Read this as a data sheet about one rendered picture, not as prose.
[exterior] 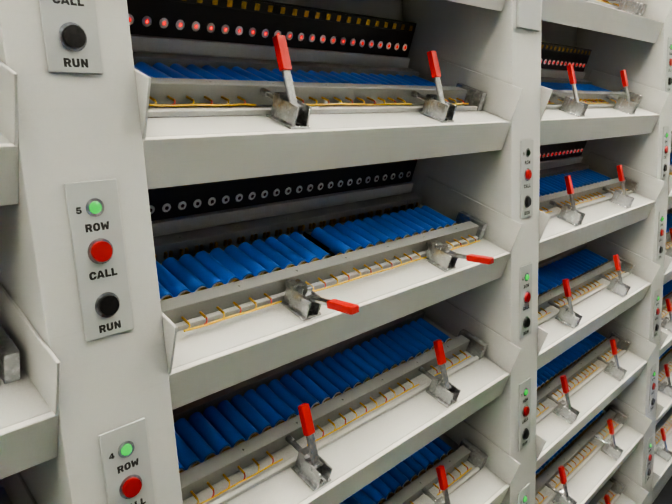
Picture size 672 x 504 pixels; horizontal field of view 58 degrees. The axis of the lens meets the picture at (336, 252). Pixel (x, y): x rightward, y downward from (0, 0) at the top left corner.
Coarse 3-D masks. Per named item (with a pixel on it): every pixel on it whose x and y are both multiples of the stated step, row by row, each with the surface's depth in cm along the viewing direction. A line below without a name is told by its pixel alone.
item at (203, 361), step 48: (384, 192) 97; (432, 192) 103; (480, 240) 97; (336, 288) 73; (384, 288) 75; (432, 288) 81; (192, 336) 58; (240, 336) 60; (288, 336) 63; (336, 336) 69; (192, 384) 55
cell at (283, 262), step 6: (258, 240) 75; (258, 246) 74; (264, 246) 74; (264, 252) 73; (270, 252) 73; (276, 252) 73; (270, 258) 72; (276, 258) 72; (282, 258) 72; (282, 264) 71; (288, 264) 71
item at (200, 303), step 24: (408, 240) 84; (432, 240) 87; (456, 240) 91; (312, 264) 71; (336, 264) 73; (360, 264) 76; (216, 288) 62; (240, 288) 63; (264, 288) 65; (168, 312) 57; (192, 312) 59; (240, 312) 62
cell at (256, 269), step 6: (228, 246) 72; (234, 246) 72; (228, 252) 71; (234, 252) 71; (240, 252) 71; (234, 258) 70; (240, 258) 70; (246, 258) 70; (246, 264) 69; (252, 264) 69; (258, 264) 69; (252, 270) 69; (258, 270) 68; (264, 270) 69
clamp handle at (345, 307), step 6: (306, 288) 65; (312, 288) 65; (306, 294) 65; (312, 300) 64; (318, 300) 64; (324, 300) 64; (330, 300) 63; (336, 300) 63; (330, 306) 62; (336, 306) 62; (342, 306) 61; (348, 306) 61; (354, 306) 61; (342, 312) 61; (348, 312) 61; (354, 312) 61
